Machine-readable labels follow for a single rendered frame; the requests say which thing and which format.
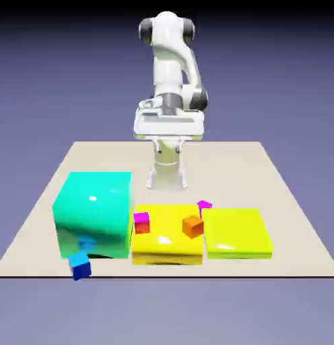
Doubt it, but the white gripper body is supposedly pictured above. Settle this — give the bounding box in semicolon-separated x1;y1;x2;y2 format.
133;107;205;142

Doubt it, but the small magenta cube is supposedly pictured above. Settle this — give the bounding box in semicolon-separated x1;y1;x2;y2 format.
196;199;213;220
133;212;151;235

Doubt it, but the small orange cube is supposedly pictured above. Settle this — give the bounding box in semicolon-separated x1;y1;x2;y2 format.
182;214;205;240

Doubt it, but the small blue cube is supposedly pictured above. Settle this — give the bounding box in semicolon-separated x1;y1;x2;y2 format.
67;252;92;282

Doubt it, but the large cyan box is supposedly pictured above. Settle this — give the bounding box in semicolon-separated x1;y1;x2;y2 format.
51;171;133;260

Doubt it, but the large yellow box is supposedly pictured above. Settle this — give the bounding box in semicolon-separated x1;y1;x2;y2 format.
131;204;205;266

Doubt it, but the large lime box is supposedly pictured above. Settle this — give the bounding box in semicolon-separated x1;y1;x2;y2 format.
203;208;273;260

